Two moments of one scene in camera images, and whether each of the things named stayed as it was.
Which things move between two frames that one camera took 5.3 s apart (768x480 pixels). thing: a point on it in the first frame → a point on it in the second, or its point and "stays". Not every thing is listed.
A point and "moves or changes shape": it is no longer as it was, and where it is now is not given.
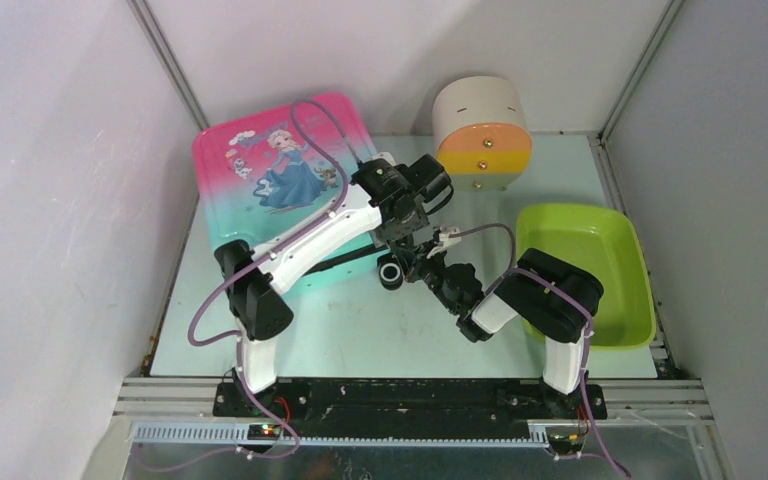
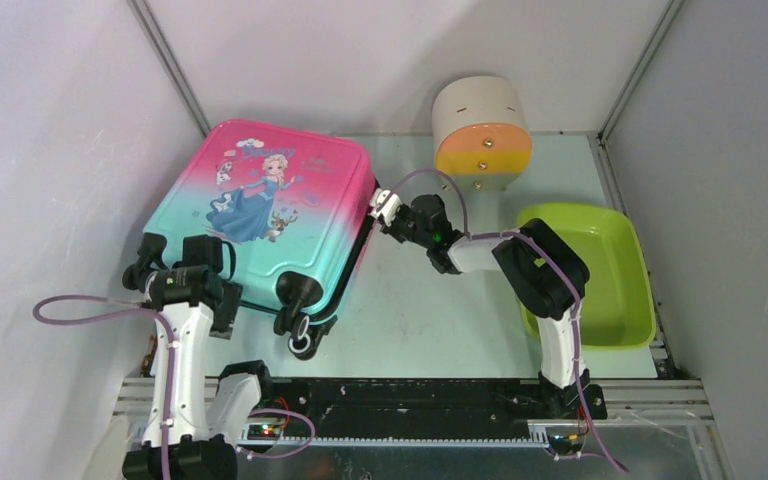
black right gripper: x=418 y=261 → x=393 y=228
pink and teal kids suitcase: x=265 y=175 moves or changes shape
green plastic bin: x=601 y=240 stays
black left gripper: x=385 y=232 → x=220 y=325
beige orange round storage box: x=481 y=131 stays
